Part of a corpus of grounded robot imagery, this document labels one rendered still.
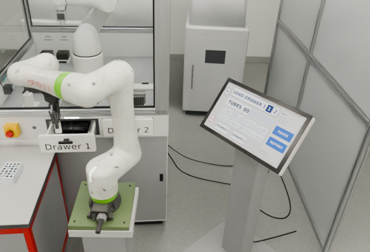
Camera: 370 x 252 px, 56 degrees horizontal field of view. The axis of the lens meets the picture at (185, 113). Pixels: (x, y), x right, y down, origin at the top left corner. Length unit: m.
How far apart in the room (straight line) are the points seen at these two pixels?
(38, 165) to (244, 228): 1.23
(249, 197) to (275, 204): 0.90
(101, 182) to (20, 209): 0.46
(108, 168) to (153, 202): 0.99
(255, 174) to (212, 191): 1.04
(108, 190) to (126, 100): 0.40
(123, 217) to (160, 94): 0.70
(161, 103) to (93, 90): 0.76
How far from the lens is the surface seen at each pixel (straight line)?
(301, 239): 2.73
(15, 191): 1.92
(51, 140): 1.96
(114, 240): 1.73
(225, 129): 1.81
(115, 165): 1.52
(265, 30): 5.26
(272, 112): 1.73
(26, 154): 2.15
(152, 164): 2.22
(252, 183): 1.95
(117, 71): 1.36
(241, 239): 2.28
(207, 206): 2.78
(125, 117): 1.47
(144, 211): 2.50
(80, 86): 1.28
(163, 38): 1.81
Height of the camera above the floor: 1.99
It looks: 31 degrees down
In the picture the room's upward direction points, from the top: 3 degrees clockwise
